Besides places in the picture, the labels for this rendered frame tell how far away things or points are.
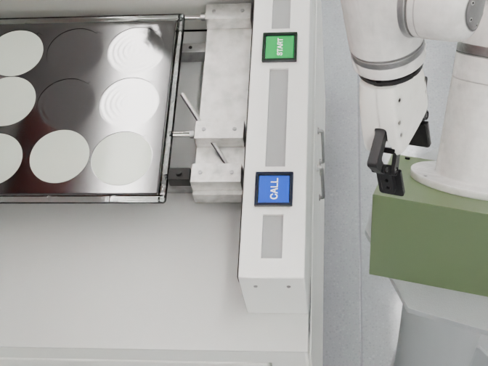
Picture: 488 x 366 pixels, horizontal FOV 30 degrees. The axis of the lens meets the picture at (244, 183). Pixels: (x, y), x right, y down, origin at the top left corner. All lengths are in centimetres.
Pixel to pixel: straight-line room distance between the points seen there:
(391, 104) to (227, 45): 61
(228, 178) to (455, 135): 36
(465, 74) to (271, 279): 39
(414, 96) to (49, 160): 67
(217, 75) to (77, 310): 46
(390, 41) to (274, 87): 48
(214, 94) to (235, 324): 39
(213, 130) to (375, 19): 55
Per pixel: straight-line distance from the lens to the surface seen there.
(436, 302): 142
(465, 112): 129
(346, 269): 233
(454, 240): 128
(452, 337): 172
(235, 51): 159
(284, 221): 132
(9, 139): 156
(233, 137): 146
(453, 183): 129
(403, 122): 107
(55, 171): 150
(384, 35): 99
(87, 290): 148
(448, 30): 95
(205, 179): 143
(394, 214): 124
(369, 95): 104
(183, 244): 148
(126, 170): 147
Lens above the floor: 214
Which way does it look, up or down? 60 degrees down
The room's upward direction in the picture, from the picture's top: 12 degrees counter-clockwise
